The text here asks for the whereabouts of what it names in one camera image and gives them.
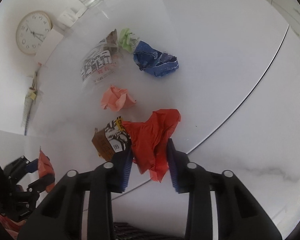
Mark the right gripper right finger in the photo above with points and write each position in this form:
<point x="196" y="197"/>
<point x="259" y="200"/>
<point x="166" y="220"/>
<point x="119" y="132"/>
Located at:
<point x="239" y="214"/>

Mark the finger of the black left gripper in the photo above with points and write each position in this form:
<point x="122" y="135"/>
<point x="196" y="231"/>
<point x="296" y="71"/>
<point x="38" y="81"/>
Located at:
<point x="30" y="166"/>
<point x="41" y="184"/>

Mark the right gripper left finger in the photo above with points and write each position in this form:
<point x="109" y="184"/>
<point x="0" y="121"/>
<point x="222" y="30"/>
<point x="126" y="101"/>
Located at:
<point x="59" y="215"/>

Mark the orange red snack wrapper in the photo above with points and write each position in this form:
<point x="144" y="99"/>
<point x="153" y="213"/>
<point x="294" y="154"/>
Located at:
<point x="45" y="167"/>

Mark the red paper bag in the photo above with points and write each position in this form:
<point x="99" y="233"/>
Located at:
<point x="149" y="141"/>

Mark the brown patterned snack packet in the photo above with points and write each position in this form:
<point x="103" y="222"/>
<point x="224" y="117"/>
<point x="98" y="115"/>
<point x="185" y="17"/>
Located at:
<point x="111" y="140"/>

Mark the pink crumpled paper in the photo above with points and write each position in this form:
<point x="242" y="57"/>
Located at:
<point x="116" y="98"/>

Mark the white rectangular box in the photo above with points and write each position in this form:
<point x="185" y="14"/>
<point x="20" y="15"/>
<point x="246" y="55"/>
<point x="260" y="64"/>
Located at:
<point x="52" y="40"/>

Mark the green crumpled paper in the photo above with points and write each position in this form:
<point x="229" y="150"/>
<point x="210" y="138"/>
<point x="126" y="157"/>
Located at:
<point x="128" y="40"/>

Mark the blue crumpled wrapper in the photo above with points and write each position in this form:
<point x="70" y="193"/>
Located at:
<point x="154" y="62"/>

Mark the white wall clock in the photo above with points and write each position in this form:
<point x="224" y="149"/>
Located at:
<point x="32" y="31"/>

